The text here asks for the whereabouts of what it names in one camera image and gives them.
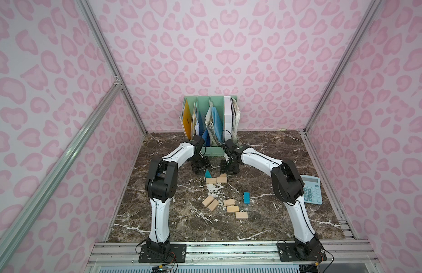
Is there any papers and folders stack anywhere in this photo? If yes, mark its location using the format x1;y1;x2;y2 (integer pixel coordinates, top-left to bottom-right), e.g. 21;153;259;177
179;96;242;148

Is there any aluminium front rail frame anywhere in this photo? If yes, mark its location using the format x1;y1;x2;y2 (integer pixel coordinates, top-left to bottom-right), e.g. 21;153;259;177
84;240;384;273

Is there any natural wooden rectangular block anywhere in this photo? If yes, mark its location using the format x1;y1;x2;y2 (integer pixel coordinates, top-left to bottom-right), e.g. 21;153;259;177
206;177;217;184

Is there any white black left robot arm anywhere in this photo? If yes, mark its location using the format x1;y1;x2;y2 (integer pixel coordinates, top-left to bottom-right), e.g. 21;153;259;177
145;135;211;252

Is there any teal desk calculator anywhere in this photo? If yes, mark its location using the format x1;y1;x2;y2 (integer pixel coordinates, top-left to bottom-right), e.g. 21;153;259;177
301;175;323;205

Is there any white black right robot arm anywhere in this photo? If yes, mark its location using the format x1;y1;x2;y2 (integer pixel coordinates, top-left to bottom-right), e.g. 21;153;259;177
221;139;324;259

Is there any small teal rectangular block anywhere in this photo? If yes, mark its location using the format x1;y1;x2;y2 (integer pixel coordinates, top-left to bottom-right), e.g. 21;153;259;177
243;192;250;205

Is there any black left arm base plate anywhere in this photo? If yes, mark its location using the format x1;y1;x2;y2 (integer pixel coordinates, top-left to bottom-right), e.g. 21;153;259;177
139;241;187;263

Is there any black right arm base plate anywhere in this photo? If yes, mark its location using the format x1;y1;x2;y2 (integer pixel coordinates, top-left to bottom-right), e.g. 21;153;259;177
276;240;328;263

